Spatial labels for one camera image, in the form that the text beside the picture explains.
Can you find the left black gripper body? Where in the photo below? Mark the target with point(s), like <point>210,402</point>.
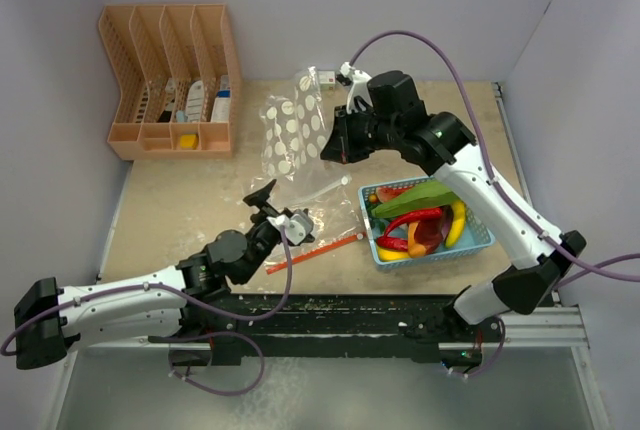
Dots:
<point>262,234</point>

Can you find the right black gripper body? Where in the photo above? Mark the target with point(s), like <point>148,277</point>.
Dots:
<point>364,132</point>

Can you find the green leafy vegetable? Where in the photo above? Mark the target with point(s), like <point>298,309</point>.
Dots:
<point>425,195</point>

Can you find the polka dot zip bag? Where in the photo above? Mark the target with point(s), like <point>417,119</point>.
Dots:
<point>294,128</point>

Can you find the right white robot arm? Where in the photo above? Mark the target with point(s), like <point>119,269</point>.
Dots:
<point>539,251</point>

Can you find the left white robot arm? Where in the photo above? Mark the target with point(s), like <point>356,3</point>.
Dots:
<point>53,321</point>

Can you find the red zipper clear bag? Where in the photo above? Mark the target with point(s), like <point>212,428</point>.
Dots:
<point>326,197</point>

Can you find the watermelon slice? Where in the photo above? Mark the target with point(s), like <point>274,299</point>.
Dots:
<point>385,194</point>

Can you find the small green white box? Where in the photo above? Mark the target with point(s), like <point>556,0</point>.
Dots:
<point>327,80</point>

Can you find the red chili pepper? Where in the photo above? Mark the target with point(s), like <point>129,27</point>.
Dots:
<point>414,216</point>
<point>392,243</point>

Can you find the yellow pepper piece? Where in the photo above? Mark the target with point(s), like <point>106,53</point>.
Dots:
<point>387,255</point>

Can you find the yellow banana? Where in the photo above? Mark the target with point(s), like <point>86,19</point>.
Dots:
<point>458,223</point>

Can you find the yellow block in organizer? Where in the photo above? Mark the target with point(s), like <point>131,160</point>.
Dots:
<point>188,141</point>

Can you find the blue white box in organizer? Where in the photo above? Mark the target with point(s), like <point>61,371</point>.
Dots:
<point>222,102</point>

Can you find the blue plastic basket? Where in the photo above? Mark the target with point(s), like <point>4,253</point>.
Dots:
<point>475,238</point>

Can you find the white tube in organizer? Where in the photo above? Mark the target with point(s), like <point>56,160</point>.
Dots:
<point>195,102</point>

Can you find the orange plastic desk organizer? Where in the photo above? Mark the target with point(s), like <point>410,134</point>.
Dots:
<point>157,51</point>

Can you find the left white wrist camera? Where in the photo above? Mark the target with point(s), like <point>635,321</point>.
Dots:
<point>298,227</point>

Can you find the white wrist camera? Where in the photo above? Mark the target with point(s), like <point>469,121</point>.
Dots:
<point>298,227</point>
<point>356,83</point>

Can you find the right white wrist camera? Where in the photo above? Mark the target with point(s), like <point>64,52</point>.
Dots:
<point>356,83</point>

